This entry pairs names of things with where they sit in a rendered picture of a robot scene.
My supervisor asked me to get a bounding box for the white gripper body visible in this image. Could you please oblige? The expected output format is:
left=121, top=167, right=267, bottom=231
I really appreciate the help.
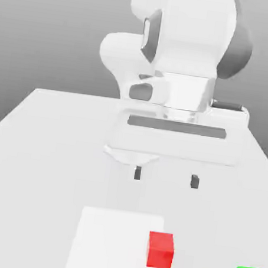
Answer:
left=107, top=106, right=243, bottom=168

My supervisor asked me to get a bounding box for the small red cube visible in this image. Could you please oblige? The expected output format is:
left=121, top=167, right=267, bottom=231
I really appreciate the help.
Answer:
left=145, top=230, right=177, bottom=268

